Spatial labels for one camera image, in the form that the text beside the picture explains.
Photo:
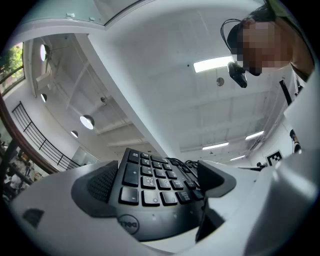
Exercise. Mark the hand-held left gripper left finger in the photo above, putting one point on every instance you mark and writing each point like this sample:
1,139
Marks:
62,200

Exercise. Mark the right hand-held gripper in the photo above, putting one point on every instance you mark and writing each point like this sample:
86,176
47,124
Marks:
274,157

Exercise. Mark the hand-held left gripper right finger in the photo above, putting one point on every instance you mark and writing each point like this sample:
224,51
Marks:
250,200

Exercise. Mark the black keyboard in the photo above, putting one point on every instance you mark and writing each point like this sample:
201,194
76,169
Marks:
150,182

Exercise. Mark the ceiling strip light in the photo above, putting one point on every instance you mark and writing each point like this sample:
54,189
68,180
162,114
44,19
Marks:
237,158
254,135
215,146

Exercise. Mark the white printed shirt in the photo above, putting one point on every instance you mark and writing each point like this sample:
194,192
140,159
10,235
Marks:
305,112

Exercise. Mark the black metal railing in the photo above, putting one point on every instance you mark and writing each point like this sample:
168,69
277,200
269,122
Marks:
46,140

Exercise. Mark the round pendant lamp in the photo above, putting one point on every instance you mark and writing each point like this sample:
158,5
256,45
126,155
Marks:
44,98
74,134
43,52
86,122

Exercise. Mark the brown handrail black railing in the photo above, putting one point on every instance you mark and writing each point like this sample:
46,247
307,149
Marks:
21,146

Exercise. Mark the round ceiling detector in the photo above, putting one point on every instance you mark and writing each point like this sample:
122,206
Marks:
220,81

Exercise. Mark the rectangular ceiling panel light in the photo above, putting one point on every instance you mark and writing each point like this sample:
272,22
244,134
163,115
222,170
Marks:
212,64

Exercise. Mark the person's head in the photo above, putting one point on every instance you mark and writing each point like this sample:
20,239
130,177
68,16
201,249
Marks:
262,45

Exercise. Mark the large window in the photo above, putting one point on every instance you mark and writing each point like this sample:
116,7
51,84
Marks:
12,65

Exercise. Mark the frosted glass panel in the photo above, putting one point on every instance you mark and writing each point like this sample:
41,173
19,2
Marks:
62,7

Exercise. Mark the black head camera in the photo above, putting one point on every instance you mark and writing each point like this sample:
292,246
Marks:
237,73

